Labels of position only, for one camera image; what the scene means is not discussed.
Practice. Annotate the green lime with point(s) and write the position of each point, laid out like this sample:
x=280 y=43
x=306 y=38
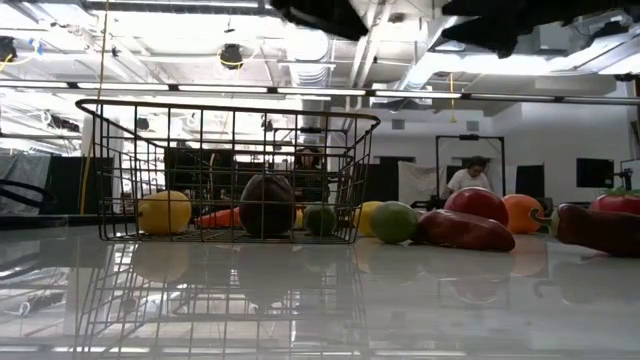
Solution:
x=393 y=222
x=320 y=220

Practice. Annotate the black round ceiling device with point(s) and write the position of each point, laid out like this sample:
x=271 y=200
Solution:
x=231 y=56

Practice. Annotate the dark red pepper with stem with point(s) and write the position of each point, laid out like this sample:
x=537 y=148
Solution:
x=600 y=231

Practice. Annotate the gray tarp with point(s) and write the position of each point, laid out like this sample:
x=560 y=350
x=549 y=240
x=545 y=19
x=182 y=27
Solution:
x=25 y=170

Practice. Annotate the black wall monitor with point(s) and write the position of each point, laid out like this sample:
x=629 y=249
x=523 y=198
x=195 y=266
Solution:
x=595 y=173

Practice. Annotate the orange carrot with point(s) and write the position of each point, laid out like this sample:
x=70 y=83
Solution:
x=222 y=218

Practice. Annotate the yellow lemon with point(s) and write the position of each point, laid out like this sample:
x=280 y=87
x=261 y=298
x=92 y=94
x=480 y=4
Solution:
x=164 y=212
x=364 y=217

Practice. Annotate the small black monitor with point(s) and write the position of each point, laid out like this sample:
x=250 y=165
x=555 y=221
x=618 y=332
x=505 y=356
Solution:
x=530 y=180

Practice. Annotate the black panel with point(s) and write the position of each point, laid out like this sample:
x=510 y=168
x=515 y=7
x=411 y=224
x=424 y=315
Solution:
x=67 y=185

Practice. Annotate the orange fruit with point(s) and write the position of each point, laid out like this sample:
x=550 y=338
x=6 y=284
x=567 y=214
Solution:
x=521 y=214

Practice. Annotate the silver ceiling duct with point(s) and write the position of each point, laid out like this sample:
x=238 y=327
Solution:
x=310 y=65

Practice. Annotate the red apple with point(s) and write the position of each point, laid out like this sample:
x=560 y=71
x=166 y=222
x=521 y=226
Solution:
x=477 y=202

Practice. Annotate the black camera on stand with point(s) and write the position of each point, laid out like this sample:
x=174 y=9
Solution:
x=625 y=175

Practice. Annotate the person in white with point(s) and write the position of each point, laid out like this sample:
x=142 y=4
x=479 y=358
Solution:
x=469 y=179

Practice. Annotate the black curved hoop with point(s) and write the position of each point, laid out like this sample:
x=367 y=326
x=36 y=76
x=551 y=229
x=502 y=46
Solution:
x=25 y=183

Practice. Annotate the dark ceiling box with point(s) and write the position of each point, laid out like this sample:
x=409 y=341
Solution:
x=7 y=49

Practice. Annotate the red chili pepper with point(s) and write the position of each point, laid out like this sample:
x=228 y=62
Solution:
x=465 y=231

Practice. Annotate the person seated in dark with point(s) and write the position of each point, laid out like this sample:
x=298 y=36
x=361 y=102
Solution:
x=309 y=160

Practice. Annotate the dark brown avocado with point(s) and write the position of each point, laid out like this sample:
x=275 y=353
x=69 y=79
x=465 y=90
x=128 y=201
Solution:
x=266 y=205

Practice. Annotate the black frame stand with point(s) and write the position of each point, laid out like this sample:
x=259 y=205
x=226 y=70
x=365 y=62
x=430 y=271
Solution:
x=470 y=137

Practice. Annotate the white board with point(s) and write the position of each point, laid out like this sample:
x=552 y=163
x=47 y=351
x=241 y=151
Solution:
x=634 y=170

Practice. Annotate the long light bar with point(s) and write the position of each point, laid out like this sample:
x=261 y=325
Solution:
x=225 y=89

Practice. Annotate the red tomato with green top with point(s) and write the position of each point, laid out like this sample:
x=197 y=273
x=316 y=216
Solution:
x=617 y=204

